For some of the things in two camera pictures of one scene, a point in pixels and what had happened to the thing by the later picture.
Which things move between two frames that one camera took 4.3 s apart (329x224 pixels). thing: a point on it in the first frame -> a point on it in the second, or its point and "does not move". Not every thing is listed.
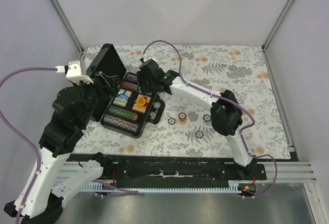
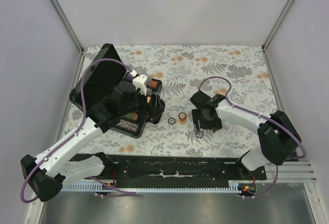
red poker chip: x=182 y=116 does not move
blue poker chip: x=171 y=120 does not move
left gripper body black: x=95 y=92 -> x=138 y=106
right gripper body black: x=147 y=85 -> x=211 y=124
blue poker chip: x=199 y=134 does not move
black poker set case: x=127 y=109 does not move
